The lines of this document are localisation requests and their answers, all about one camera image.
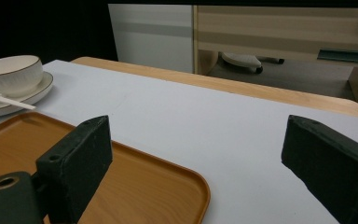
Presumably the white plate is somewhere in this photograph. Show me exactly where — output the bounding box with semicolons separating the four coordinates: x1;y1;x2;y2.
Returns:
0;71;54;119

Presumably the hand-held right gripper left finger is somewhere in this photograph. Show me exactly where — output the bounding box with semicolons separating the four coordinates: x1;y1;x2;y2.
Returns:
34;115;114;224

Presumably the wooden cabinet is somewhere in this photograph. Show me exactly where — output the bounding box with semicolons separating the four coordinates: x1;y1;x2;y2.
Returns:
192;5;358;120

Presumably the white cabinet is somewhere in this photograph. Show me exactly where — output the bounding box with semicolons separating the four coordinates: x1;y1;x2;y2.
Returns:
107;3;195;75

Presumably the white plastic utensil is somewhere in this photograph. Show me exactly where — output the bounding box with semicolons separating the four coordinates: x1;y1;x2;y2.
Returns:
0;85;36;112

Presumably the round wheeled base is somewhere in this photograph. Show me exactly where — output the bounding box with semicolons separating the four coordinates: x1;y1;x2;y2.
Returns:
220;51;285;75

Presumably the wooden tray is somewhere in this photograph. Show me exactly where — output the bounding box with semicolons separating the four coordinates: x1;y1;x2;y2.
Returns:
0;111;212;224

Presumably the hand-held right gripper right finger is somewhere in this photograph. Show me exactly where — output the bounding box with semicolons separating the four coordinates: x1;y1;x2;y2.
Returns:
281;114;358;224

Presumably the white table mat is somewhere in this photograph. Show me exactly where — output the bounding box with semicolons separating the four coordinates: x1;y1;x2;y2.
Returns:
0;59;358;224

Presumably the white bowl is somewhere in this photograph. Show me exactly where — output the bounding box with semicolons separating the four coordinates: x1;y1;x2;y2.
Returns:
0;54;44;98

